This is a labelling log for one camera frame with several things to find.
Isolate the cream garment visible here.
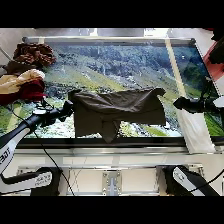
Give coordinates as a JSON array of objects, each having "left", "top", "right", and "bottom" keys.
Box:
[{"left": 0, "top": 68, "right": 46, "bottom": 96}]

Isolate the grey-brown T-shirt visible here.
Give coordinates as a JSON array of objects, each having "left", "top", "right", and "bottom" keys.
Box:
[{"left": 67, "top": 87, "right": 167, "bottom": 145}]

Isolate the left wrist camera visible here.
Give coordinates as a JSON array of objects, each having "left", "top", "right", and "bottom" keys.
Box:
[{"left": 34, "top": 99, "right": 56, "bottom": 117}]

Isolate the black cable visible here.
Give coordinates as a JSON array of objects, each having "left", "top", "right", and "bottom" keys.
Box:
[
  {"left": 32, "top": 130, "right": 76, "bottom": 197},
  {"left": 188, "top": 168, "right": 224, "bottom": 194}
]

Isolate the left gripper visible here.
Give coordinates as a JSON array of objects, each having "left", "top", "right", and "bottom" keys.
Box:
[{"left": 49, "top": 100, "right": 75, "bottom": 126}]

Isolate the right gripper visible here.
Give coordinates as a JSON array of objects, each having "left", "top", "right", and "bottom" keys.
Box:
[{"left": 172, "top": 95, "right": 206, "bottom": 115}]

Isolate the red garment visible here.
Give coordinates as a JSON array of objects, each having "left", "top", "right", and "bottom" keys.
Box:
[{"left": 0, "top": 77, "right": 48, "bottom": 107}]

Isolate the silver frame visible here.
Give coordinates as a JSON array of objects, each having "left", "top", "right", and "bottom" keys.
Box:
[{"left": 15, "top": 35, "right": 224, "bottom": 197}]

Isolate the brown garment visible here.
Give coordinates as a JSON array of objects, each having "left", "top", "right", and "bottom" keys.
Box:
[{"left": 2, "top": 42, "right": 58, "bottom": 76}]

